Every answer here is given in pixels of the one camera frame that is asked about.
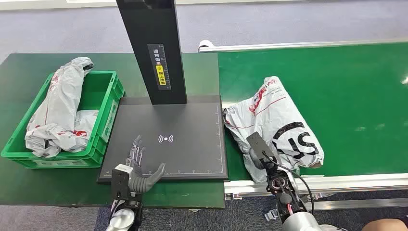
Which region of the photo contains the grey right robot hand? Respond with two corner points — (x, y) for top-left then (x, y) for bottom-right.
(249, 148), (282, 171)

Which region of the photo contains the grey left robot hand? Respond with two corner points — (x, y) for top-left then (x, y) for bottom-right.
(126, 135), (166, 194)

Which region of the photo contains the white package with black logo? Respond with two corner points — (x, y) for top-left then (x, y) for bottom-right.
(222, 76), (325, 184)

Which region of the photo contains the black weighing device with column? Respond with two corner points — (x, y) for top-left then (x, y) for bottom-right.
(96, 0), (229, 184)

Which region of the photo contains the small white crumpled package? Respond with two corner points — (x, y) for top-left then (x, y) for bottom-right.
(52, 109), (100, 153)

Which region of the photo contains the green plastic basket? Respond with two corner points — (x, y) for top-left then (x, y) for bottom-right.
(0, 70), (125, 169)

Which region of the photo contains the long white crumpled package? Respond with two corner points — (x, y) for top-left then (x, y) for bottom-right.
(25, 56), (95, 158)

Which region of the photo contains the white rounded object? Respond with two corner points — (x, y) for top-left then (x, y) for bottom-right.
(319, 224), (349, 231)

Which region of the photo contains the green conveyor belt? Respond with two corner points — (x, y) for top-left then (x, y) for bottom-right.
(217, 42), (408, 181)

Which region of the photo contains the black and yellow label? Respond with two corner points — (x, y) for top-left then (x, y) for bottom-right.
(147, 43), (172, 91)

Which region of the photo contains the person's leg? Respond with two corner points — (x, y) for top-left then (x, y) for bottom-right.
(361, 218), (408, 231)

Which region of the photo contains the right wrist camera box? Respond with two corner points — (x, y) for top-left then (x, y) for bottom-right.
(246, 131), (278, 161)

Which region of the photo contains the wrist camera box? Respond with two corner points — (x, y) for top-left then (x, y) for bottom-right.
(111, 164), (134, 202)
(246, 131), (278, 161)

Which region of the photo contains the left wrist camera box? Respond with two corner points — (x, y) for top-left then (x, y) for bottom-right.
(111, 164), (134, 202)

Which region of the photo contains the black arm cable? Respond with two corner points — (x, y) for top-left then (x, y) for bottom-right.
(261, 151), (316, 216)

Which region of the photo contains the aluminium conveyor side frame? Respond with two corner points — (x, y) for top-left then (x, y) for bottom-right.
(224, 173), (408, 212)

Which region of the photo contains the aluminium conveyor rail with cap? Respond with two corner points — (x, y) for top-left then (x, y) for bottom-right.
(197, 38), (408, 53)

